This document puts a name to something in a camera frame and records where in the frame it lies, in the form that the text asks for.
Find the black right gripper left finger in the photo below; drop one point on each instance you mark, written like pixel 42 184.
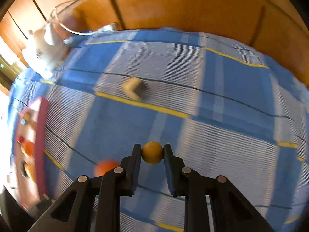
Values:
pixel 95 200

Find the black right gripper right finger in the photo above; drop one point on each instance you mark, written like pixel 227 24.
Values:
pixel 210 204

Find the orange tangerine with stem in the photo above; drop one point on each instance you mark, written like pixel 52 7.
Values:
pixel 28 147

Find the small tan round fruit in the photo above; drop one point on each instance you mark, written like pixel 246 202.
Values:
pixel 152 153

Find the yellow fruit piece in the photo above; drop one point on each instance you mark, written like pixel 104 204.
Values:
pixel 29 171

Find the small red tomato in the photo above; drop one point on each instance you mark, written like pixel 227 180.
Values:
pixel 20 139

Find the white pink-rimmed tray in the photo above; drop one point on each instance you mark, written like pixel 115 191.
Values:
pixel 31 193

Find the blue plaid tablecloth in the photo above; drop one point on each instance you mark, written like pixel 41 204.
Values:
pixel 224 108

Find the white ceramic electric kettle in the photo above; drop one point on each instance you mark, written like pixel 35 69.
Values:
pixel 44 50

